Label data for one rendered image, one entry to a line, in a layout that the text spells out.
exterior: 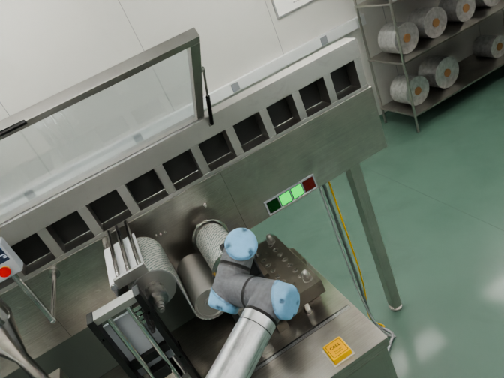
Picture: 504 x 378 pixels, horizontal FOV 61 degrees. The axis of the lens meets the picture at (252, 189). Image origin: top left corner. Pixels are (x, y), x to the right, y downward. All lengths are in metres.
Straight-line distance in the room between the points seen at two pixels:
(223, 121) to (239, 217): 0.41
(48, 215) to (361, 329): 1.15
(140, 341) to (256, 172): 0.78
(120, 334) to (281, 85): 1.04
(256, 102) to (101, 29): 2.37
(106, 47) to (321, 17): 2.01
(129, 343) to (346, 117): 1.21
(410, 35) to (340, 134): 2.72
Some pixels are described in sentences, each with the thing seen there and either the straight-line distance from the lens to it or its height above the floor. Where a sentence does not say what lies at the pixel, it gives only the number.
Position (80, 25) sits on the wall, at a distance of 3.86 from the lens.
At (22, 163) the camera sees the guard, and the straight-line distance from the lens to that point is 1.37.
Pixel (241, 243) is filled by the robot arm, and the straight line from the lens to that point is 0.99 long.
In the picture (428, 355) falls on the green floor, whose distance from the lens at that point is 2.62.
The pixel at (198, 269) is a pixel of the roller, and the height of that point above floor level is 1.23.
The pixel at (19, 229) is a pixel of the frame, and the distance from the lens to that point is 1.67.
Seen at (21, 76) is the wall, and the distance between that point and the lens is 3.89.
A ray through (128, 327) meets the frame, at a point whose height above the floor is 1.34.
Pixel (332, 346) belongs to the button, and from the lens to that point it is 1.56.
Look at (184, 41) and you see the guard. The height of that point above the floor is 1.97.
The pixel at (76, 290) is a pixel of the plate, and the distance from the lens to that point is 1.78.
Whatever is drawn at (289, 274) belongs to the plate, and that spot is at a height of 1.03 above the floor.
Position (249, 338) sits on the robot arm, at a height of 1.49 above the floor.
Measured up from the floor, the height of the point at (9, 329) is 1.44.
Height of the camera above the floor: 2.11
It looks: 27 degrees down
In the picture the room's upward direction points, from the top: 24 degrees counter-clockwise
